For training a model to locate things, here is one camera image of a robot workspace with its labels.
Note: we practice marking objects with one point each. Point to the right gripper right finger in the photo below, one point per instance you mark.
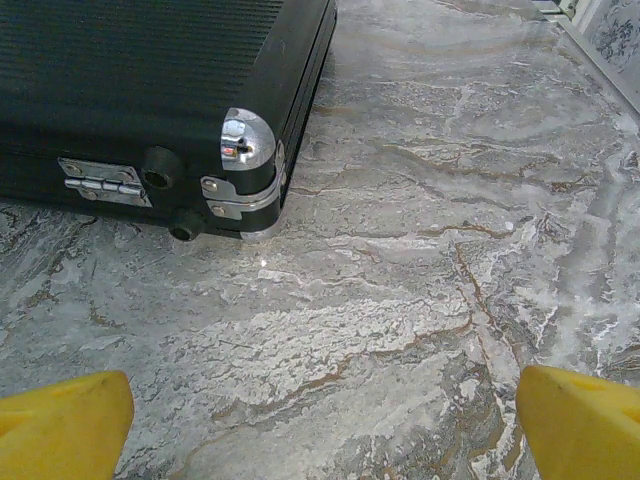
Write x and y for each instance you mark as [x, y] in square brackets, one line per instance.
[585, 435]

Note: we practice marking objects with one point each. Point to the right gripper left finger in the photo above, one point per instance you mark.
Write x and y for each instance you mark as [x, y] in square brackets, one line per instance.
[60, 430]

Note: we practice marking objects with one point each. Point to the black ribbed hard case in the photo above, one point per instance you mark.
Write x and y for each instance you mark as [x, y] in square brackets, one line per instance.
[125, 75]

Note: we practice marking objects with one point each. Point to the aluminium frame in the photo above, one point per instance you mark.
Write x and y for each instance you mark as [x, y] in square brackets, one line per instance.
[600, 65]

